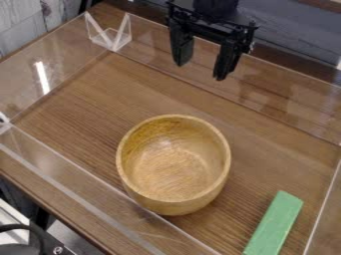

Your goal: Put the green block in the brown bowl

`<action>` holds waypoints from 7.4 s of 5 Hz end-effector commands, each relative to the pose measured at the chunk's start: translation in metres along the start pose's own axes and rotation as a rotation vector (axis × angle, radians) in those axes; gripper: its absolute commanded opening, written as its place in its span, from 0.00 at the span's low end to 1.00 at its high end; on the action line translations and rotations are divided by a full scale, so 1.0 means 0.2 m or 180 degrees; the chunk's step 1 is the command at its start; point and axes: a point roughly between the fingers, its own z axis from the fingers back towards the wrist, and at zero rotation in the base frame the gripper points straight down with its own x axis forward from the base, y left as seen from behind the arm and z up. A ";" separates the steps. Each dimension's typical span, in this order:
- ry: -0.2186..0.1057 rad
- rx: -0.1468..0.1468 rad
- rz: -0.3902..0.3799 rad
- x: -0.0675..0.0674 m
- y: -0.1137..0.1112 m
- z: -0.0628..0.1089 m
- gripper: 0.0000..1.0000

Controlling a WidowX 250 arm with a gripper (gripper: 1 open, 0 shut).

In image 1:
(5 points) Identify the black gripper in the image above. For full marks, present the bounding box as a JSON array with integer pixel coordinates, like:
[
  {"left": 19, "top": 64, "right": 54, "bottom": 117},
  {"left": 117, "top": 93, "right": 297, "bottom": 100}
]
[{"left": 168, "top": 0, "right": 259, "bottom": 81}]

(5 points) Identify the green rectangular block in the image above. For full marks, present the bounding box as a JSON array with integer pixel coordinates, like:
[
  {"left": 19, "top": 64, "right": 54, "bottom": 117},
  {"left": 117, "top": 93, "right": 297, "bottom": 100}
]
[{"left": 243, "top": 191, "right": 304, "bottom": 255}]

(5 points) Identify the brown wooden bowl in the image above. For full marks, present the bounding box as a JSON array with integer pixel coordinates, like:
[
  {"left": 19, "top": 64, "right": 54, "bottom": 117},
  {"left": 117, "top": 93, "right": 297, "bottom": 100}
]
[{"left": 117, "top": 115, "right": 232, "bottom": 216}]

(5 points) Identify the clear acrylic corner bracket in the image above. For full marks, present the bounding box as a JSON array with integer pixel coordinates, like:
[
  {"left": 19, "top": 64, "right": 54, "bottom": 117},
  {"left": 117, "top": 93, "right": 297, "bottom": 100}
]
[{"left": 85, "top": 12, "right": 133, "bottom": 52}]

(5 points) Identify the black metal frame piece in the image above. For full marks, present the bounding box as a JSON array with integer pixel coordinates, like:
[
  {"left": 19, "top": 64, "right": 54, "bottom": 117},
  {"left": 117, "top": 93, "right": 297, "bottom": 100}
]
[{"left": 29, "top": 215, "right": 70, "bottom": 255}]

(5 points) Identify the black cable lower left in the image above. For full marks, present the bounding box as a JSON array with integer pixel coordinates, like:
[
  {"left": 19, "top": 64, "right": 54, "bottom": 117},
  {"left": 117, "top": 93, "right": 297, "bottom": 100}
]
[{"left": 0, "top": 222, "right": 49, "bottom": 255}]

